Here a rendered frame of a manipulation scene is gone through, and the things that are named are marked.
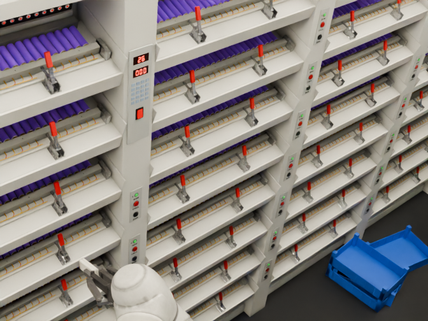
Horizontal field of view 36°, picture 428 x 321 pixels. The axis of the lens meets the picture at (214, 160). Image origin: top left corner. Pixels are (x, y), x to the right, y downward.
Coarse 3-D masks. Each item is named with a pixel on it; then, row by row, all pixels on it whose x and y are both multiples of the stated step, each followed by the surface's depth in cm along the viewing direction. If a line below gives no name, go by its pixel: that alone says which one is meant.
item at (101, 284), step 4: (92, 272) 168; (92, 276) 167; (96, 276) 167; (96, 280) 167; (100, 280) 166; (96, 284) 167; (100, 284) 166; (104, 284) 165; (108, 284) 164; (100, 288) 167; (104, 288) 165; (108, 288) 163; (104, 292) 166
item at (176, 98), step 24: (240, 48) 200; (264, 48) 203; (288, 48) 210; (168, 72) 186; (192, 72) 180; (216, 72) 193; (240, 72) 197; (264, 72) 199; (288, 72) 208; (168, 96) 183; (192, 96) 183; (216, 96) 188; (168, 120) 180
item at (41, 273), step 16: (96, 224) 194; (112, 224) 195; (64, 240) 188; (96, 240) 191; (112, 240) 193; (32, 256) 183; (80, 256) 187; (96, 256) 192; (0, 272) 177; (32, 272) 180; (48, 272) 181; (64, 272) 186; (0, 288) 175; (16, 288) 176; (32, 288) 180; (0, 304) 175
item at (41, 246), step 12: (96, 216) 193; (72, 228) 188; (84, 228) 191; (48, 240) 184; (72, 240) 188; (24, 252) 180; (36, 252) 183; (48, 252) 184; (0, 264) 176; (12, 264) 178; (24, 264) 179; (0, 276) 175
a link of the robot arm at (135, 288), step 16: (128, 272) 136; (144, 272) 135; (112, 288) 135; (128, 288) 133; (144, 288) 133; (160, 288) 137; (128, 304) 134; (144, 304) 134; (160, 304) 136; (128, 320) 134; (144, 320) 133; (160, 320) 135
